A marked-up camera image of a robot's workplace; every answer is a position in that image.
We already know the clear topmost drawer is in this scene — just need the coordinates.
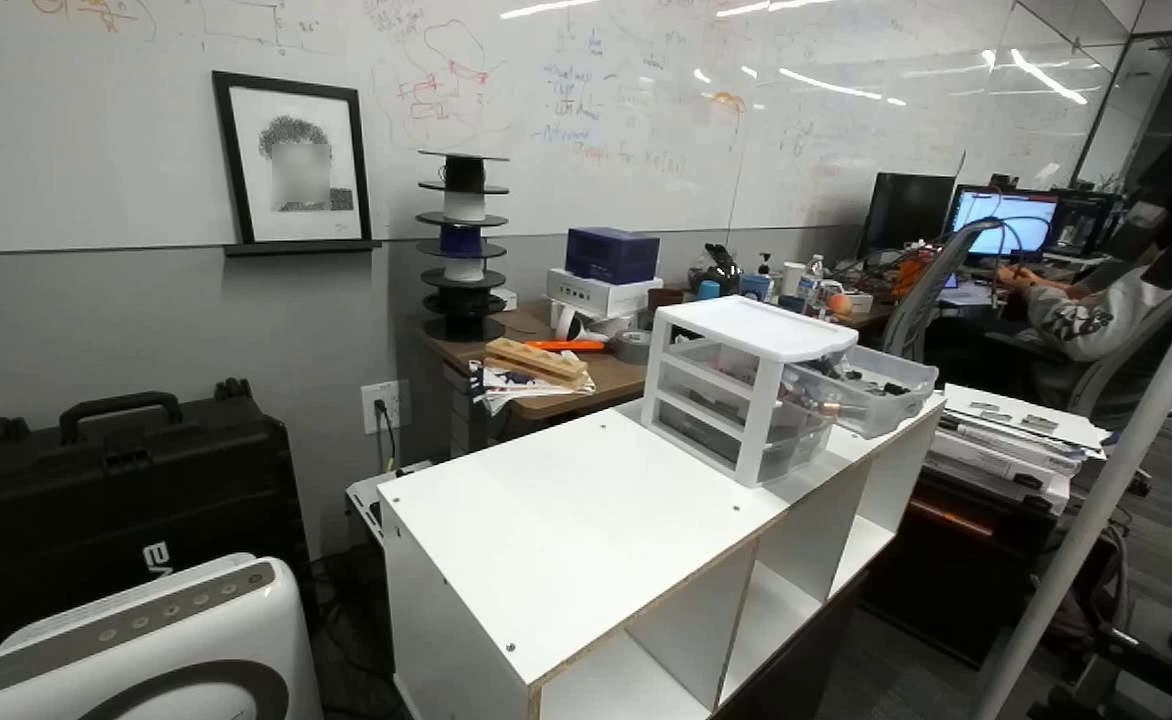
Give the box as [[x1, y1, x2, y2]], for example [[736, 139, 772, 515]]
[[790, 346, 940, 441]]

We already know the white plastic drawer organizer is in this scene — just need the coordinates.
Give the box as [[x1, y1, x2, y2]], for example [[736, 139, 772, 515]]
[[639, 297, 857, 483]]

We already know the orange tool on table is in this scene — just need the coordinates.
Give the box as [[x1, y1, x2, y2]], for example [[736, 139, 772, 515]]
[[530, 338, 608, 358]]

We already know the white flat box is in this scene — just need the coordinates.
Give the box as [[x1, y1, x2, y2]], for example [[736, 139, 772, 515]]
[[547, 269, 659, 333]]

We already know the crumpled paper and bag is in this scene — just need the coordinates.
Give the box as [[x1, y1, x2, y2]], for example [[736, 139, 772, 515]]
[[478, 338, 597, 411]]

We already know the dark blue box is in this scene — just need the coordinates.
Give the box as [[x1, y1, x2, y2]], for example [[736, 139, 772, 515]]
[[564, 227, 659, 285]]

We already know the wooden side table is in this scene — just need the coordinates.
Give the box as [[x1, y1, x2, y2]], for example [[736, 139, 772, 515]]
[[424, 307, 642, 451]]

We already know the stack of filament spools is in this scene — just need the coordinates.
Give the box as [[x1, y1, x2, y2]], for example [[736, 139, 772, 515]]
[[420, 154, 503, 339]]

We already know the white cube shelf unit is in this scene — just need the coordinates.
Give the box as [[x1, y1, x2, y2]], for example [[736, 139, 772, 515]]
[[378, 406, 940, 720]]

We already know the black framed picture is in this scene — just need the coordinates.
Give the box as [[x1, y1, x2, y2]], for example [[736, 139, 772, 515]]
[[213, 74, 372, 255]]

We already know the dark computer monitor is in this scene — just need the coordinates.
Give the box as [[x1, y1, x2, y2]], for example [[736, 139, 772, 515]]
[[864, 172, 952, 253]]

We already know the lit computer monitor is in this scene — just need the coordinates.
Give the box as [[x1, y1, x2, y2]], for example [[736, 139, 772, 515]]
[[949, 183, 1059, 260]]

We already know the stack of white trays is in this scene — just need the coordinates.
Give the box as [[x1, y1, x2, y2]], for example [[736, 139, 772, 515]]
[[923, 386, 1113, 512]]

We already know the white air purifier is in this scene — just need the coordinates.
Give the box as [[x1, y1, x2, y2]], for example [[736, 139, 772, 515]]
[[0, 551, 324, 720]]

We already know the black hard equipment case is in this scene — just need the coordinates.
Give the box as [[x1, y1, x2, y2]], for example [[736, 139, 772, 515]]
[[0, 379, 307, 639]]

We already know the seated person in grey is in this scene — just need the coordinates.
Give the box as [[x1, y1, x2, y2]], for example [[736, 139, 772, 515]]
[[997, 199, 1172, 362]]

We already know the white diagonal pole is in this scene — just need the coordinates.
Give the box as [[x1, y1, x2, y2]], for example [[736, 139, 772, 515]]
[[970, 346, 1172, 720]]

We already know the wall power outlet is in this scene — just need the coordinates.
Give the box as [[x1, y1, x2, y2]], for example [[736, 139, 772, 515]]
[[359, 379, 398, 432]]

